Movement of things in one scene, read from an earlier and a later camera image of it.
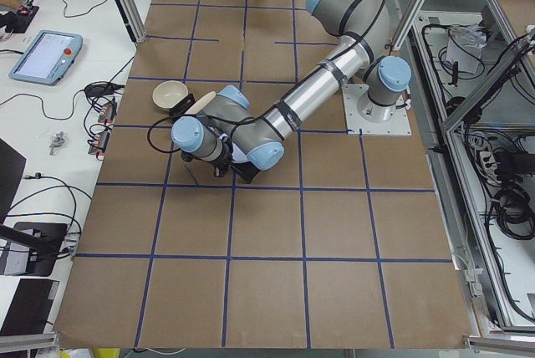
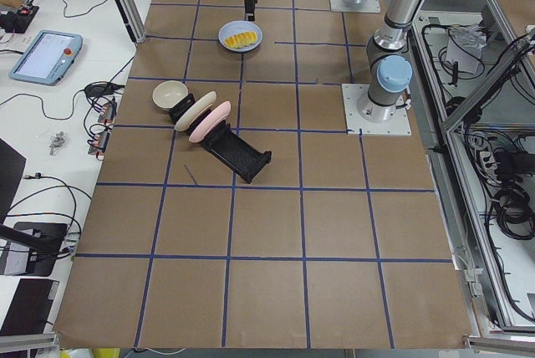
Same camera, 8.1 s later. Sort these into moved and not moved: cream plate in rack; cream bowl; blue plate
Moved: blue plate
Not moved: cream plate in rack; cream bowl
